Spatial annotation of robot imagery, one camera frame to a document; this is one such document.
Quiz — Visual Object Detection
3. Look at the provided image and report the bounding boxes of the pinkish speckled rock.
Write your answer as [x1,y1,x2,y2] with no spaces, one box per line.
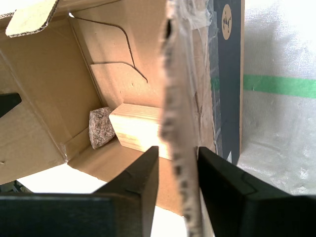
[88,107,116,149]

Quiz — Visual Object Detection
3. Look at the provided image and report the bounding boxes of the translucent plastic table cover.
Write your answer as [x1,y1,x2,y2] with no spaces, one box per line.
[14,0,316,237]

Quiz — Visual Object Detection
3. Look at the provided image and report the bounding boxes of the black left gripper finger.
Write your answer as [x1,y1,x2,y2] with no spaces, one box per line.
[0,92,22,118]

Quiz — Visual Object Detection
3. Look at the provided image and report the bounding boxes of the green tape strip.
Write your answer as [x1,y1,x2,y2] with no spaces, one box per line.
[243,74,316,99]

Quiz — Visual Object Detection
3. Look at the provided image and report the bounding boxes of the light wooden block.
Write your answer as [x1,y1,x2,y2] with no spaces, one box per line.
[109,103,173,161]

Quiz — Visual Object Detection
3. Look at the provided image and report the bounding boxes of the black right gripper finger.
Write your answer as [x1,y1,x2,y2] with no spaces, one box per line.
[197,146,316,237]
[0,145,159,237]

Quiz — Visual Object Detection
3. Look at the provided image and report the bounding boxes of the cardboard box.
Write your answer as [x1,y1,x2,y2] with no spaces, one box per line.
[0,0,245,237]

